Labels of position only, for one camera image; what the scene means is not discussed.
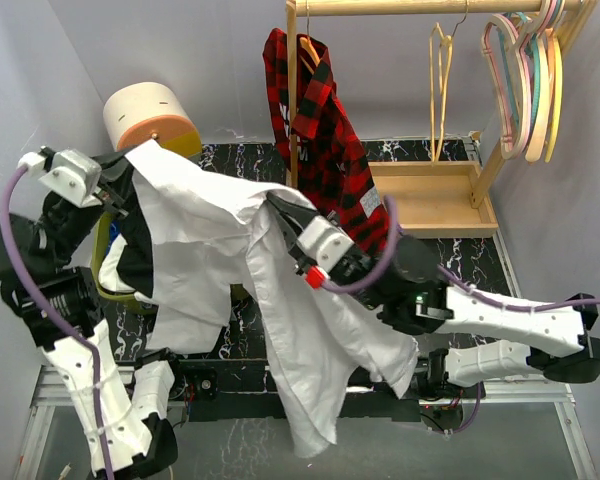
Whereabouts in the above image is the white button-up shirt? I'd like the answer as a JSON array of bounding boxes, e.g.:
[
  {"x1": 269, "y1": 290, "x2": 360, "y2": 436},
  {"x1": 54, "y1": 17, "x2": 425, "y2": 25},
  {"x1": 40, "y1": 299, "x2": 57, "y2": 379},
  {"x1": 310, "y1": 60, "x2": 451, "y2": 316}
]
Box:
[{"x1": 127, "y1": 141, "x2": 419, "y2": 458}]

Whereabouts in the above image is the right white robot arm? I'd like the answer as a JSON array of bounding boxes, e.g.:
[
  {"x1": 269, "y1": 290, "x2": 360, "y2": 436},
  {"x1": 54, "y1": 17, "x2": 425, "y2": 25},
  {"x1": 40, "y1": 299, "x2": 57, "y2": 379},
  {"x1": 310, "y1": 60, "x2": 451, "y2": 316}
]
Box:
[{"x1": 266, "y1": 193, "x2": 600, "y2": 400}]

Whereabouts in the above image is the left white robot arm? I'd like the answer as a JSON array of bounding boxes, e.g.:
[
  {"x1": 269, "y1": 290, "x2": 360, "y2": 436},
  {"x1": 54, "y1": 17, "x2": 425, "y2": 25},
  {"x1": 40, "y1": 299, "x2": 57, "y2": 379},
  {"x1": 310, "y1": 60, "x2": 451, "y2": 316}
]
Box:
[{"x1": 0, "y1": 147, "x2": 187, "y2": 479}]

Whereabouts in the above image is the red black plaid shirt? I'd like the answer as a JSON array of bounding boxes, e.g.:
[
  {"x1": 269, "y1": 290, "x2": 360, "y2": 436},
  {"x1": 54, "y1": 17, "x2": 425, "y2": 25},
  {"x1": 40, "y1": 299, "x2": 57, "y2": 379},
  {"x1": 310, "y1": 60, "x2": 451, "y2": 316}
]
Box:
[{"x1": 263, "y1": 28, "x2": 389, "y2": 256}]

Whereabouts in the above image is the orange wooden hanger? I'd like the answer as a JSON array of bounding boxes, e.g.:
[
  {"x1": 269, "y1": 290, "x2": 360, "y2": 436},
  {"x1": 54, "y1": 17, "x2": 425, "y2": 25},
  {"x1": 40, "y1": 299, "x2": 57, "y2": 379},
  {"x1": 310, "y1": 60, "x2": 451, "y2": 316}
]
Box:
[{"x1": 300, "y1": 1, "x2": 321, "y2": 74}]

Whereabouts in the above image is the natural wide wooden hanger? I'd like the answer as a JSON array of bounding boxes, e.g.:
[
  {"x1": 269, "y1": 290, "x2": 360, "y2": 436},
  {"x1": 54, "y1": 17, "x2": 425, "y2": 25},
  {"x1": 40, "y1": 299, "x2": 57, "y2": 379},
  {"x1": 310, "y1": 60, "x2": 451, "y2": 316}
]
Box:
[{"x1": 509, "y1": 0, "x2": 584, "y2": 164}]

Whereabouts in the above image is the thin natural wooden hanger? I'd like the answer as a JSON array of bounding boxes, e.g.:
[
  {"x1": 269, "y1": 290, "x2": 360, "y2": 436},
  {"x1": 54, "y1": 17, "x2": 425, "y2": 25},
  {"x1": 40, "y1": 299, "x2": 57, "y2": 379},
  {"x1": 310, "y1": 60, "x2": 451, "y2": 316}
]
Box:
[{"x1": 428, "y1": 1, "x2": 469, "y2": 164}]

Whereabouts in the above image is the teal wooden hanger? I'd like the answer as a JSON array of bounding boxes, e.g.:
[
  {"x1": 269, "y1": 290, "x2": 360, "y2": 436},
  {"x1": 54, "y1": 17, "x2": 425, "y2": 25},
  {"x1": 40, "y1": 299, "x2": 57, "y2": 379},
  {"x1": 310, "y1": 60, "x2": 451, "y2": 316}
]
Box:
[{"x1": 493, "y1": 1, "x2": 564, "y2": 163}]

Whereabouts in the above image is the yellow wooden hanger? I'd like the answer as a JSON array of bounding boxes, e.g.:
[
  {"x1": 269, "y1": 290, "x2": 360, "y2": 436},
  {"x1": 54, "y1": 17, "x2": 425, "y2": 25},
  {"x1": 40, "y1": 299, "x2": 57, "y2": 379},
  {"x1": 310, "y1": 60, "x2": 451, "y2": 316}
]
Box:
[{"x1": 543, "y1": 0, "x2": 599, "y2": 164}]

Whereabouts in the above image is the cream cylinder with coloured lid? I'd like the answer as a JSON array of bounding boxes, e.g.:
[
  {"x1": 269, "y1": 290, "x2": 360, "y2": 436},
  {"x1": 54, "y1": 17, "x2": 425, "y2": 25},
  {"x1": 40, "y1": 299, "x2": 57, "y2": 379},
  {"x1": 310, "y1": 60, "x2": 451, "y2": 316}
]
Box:
[{"x1": 103, "y1": 82, "x2": 202, "y2": 161}]

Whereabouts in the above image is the black garment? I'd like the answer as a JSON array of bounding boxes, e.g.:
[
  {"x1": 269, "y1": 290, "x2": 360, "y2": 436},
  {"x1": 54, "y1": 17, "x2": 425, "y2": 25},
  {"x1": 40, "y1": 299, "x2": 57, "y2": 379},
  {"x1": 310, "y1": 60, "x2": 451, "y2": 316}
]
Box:
[{"x1": 115, "y1": 165, "x2": 154, "y2": 298}]

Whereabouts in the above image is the olive green laundry basket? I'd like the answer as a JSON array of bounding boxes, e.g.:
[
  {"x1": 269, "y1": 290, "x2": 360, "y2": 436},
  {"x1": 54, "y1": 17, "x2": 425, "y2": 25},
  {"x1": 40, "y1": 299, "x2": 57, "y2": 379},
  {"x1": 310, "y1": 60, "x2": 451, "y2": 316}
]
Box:
[{"x1": 90, "y1": 213, "x2": 246, "y2": 326}]

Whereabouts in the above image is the wooden clothes rack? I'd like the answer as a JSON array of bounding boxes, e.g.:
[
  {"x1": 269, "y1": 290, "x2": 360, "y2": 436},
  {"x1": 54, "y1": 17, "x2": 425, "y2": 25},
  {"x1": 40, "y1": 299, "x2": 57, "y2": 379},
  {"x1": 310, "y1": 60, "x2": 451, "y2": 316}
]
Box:
[{"x1": 286, "y1": 1, "x2": 581, "y2": 238}]

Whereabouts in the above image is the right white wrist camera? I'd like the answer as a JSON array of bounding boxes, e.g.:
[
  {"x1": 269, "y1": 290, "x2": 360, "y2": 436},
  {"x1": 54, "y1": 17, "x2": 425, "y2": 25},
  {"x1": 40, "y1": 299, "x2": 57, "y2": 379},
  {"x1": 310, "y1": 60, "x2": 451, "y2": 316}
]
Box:
[{"x1": 297, "y1": 215, "x2": 354, "y2": 289}]

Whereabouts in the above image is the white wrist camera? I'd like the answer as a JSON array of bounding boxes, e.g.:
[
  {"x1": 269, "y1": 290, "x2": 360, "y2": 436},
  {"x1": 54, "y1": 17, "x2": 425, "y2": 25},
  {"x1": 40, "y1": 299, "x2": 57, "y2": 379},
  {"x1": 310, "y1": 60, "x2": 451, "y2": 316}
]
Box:
[
  {"x1": 18, "y1": 147, "x2": 102, "y2": 208},
  {"x1": 297, "y1": 215, "x2": 354, "y2": 289}
]

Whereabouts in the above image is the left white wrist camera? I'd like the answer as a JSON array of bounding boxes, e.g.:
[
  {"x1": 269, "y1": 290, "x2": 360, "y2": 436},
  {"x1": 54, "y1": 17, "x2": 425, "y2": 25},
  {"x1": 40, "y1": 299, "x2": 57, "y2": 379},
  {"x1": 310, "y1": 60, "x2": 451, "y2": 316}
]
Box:
[{"x1": 18, "y1": 147, "x2": 102, "y2": 208}]

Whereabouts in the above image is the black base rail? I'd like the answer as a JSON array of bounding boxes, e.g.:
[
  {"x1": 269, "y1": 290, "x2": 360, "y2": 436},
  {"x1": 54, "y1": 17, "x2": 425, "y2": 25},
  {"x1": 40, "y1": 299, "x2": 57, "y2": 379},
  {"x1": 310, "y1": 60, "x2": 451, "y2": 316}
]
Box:
[{"x1": 169, "y1": 357, "x2": 486, "y2": 426}]

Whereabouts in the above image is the aluminium table frame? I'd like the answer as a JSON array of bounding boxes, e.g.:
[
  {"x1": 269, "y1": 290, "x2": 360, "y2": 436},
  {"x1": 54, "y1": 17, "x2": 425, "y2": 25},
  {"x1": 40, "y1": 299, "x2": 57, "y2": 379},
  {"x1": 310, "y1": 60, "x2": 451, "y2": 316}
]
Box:
[{"x1": 12, "y1": 139, "x2": 599, "y2": 480}]

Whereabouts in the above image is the cream thin cable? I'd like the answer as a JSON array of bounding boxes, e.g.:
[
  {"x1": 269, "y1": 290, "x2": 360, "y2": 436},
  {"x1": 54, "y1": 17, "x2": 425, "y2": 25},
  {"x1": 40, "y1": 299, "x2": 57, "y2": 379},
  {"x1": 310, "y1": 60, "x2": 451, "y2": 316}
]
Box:
[{"x1": 57, "y1": 462, "x2": 175, "y2": 480}]

